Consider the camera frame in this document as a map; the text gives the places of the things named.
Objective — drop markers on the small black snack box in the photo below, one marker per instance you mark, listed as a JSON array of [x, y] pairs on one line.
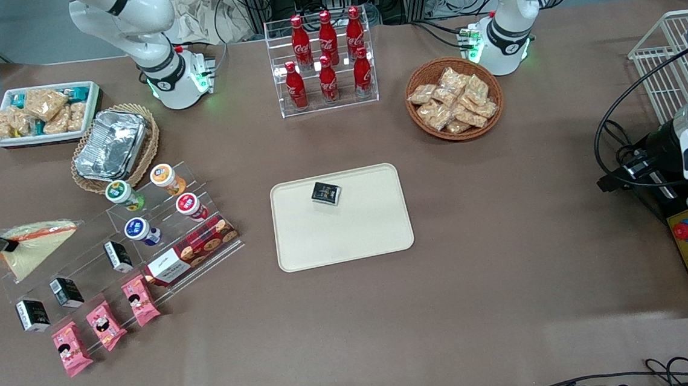
[[66, 292], [118, 256], [326, 193], [33, 315]]

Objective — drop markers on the white crumpled cloth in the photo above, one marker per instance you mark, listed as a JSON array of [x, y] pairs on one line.
[[198, 18]]

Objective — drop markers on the round brown wicker basket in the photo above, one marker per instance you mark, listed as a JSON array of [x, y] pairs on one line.
[[414, 115]]

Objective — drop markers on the blue lid drink cup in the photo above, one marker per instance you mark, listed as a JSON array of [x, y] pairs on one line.
[[137, 228]]

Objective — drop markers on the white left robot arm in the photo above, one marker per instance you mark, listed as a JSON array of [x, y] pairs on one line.
[[510, 18]]

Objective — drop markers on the pink snack packet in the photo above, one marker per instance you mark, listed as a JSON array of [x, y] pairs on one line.
[[106, 326], [71, 349], [140, 301]]

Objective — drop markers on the clear acrylic bottle rack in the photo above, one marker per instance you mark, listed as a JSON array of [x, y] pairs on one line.
[[344, 102]]

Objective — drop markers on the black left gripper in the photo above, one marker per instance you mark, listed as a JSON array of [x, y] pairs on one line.
[[659, 143]]

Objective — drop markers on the clear acrylic stepped shelf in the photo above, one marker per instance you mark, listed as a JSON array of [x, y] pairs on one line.
[[92, 277]]

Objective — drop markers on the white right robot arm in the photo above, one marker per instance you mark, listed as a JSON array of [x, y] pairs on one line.
[[153, 55]]

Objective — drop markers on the white rectangular dish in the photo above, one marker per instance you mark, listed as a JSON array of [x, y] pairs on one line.
[[94, 107]]

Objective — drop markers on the dark equipment rack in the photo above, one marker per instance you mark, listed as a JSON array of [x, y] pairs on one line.
[[258, 5]]

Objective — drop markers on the cream plastic tray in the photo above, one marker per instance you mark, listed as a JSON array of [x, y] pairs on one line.
[[347, 235]]

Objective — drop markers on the orange lid drink cup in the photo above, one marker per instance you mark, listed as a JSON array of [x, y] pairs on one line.
[[163, 175]]

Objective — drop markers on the red lid drink cup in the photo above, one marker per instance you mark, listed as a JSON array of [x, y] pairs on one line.
[[188, 204]]

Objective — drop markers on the silver foil container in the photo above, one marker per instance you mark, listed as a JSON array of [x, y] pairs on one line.
[[110, 146]]

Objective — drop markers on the oval light wicker basket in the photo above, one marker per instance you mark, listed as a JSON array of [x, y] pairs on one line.
[[151, 140]]

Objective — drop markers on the teal snack packet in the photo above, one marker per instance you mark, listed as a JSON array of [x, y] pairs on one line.
[[40, 128], [78, 92], [18, 99]]

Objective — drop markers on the red cola bottle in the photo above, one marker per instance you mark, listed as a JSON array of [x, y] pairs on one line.
[[296, 87], [327, 36], [328, 82], [301, 41], [363, 75], [355, 32]]

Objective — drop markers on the green lid drink cup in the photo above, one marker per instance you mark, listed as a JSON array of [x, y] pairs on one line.
[[118, 192]]

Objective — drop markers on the triangular sandwich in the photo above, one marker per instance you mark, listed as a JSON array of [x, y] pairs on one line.
[[33, 248]]

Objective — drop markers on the red plaid cookie box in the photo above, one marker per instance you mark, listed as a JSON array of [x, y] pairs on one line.
[[193, 249]]

